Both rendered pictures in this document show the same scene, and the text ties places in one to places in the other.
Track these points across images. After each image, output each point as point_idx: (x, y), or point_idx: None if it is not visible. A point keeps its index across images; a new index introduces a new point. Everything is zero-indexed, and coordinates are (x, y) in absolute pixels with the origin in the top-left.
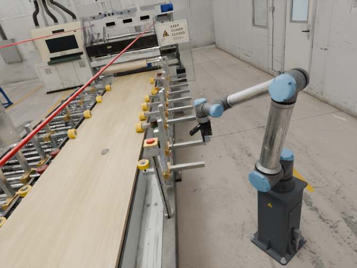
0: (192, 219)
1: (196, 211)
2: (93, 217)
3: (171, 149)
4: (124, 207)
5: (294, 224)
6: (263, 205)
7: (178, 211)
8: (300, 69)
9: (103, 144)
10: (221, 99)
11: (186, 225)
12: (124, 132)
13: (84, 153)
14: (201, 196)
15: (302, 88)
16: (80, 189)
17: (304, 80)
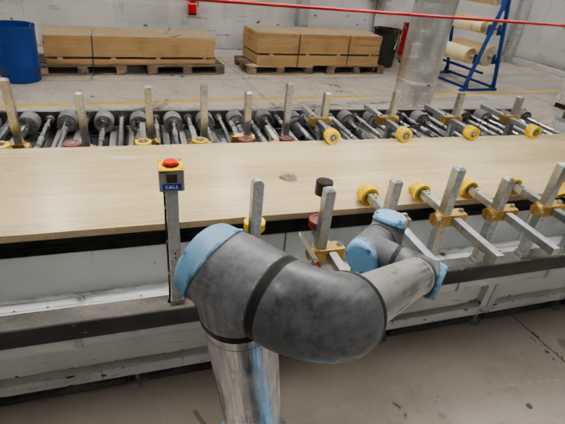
0: (314, 410)
1: (336, 417)
2: (130, 199)
3: (308, 252)
4: (141, 222)
5: None
6: None
7: (327, 381)
8: (282, 279)
9: (312, 172)
10: (407, 251)
11: (296, 403)
12: (356, 185)
13: (282, 161)
14: (382, 421)
15: (232, 325)
16: (192, 177)
17: (240, 309)
